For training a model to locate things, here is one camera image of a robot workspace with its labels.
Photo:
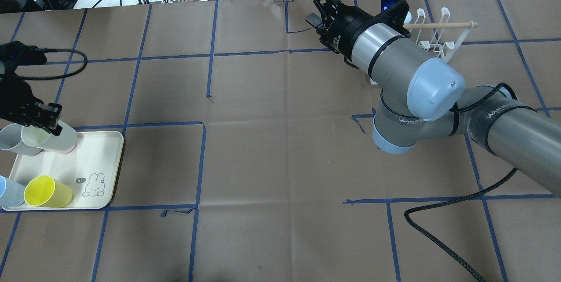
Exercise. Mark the grey plastic cup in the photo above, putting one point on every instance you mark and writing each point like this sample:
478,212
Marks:
11,141

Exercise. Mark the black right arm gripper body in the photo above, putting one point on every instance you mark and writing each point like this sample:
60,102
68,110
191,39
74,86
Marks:
344,29

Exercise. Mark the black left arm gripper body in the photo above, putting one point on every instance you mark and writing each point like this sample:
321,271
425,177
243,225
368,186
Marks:
17,100

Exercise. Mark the white wire cup rack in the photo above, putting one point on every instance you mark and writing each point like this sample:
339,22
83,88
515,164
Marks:
426,35

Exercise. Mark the yellow plastic cup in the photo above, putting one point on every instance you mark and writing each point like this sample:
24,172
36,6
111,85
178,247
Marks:
45,191

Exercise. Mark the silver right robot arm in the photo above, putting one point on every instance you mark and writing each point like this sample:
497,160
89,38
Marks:
422,97

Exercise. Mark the white cream plastic cup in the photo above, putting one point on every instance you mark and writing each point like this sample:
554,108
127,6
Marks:
39,138

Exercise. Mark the cream rabbit print tray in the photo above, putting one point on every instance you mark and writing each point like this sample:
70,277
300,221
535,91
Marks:
90,171

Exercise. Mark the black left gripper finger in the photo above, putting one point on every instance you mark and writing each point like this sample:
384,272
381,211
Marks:
46,117

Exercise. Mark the light blue plastic cup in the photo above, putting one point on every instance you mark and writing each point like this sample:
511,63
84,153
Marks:
408,18

